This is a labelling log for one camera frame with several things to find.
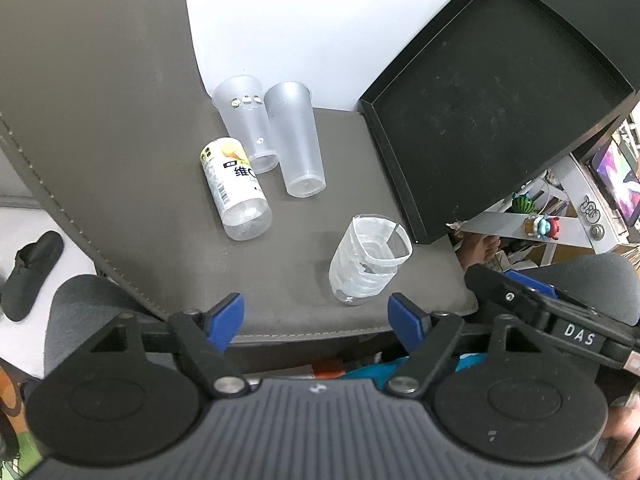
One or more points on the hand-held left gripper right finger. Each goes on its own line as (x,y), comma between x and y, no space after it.
(406,321)

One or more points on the person's right forearm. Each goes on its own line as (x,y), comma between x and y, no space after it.
(625,430)

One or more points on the grey leather desk mat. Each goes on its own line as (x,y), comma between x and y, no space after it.
(125,110)

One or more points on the person's right leg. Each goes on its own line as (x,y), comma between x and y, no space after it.
(600,280)

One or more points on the person's bare foot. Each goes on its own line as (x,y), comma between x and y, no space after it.
(477,252)

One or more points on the colourful display screen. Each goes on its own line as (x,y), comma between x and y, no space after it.
(620,180)

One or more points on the frosted cup with small stickers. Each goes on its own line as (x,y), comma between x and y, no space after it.
(240,120)

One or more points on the clear cup with white streaks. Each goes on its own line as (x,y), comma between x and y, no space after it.
(360,265)

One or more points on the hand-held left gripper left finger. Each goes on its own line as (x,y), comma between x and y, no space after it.
(227,317)

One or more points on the plain frosted plastic cup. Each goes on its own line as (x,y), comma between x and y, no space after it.
(297,145)

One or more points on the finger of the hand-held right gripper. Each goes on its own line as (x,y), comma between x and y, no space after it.
(492,290)
(532,284)

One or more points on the person's leg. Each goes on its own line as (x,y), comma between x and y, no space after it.
(600,280)
(75,310)

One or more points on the black rectangular tray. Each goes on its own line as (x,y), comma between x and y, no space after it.
(490,110)

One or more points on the teal cloth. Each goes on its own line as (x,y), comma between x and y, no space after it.
(370,375)

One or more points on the watermelon figurine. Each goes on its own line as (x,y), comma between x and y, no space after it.
(523,204)

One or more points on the blue and red figurine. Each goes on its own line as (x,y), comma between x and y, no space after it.
(541,226)

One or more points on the black shoe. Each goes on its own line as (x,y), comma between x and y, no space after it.
(25,280)

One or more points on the clear cup with yellow label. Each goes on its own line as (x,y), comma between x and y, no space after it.
(235,190)

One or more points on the person's left leg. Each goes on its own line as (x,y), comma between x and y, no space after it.
(75,310)

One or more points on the white shelf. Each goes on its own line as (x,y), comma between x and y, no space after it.
(500,222)

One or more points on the green and orange printed mat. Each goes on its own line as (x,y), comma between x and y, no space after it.
(12,435)

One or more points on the orange and white packet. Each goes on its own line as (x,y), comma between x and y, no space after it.
(327,369)

